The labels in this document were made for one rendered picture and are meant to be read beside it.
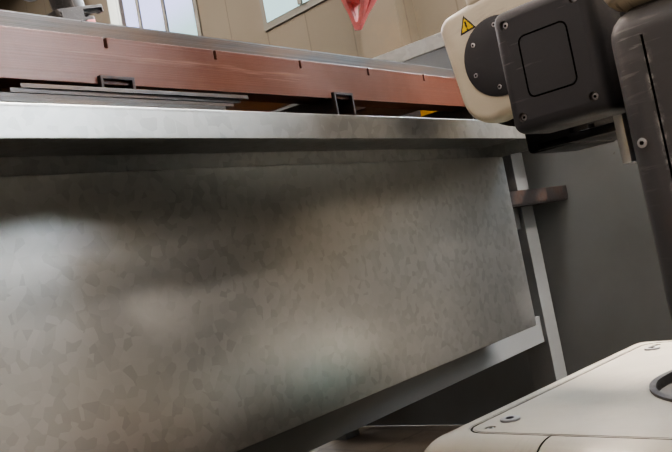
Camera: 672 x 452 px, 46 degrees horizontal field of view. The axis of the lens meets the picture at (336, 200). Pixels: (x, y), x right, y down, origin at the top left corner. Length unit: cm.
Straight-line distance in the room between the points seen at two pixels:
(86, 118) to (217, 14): 552
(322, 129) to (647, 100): 37
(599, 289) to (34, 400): 145
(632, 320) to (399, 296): 83
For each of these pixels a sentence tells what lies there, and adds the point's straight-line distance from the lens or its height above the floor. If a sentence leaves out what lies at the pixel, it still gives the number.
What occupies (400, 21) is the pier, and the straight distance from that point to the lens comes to 470.
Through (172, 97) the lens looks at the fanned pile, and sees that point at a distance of 90.
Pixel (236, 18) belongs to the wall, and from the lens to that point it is 605.
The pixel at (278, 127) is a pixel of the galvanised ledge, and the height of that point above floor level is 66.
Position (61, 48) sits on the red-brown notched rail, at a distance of 99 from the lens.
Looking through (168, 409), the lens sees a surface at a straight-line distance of 94.
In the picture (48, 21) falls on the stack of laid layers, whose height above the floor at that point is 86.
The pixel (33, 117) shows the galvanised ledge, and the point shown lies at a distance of 71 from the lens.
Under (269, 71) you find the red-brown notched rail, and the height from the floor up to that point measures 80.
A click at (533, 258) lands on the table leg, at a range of 192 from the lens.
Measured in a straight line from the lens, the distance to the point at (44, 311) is 86.
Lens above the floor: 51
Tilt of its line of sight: 4 degrees up
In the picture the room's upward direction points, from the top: 11 degrees counter-clockwise
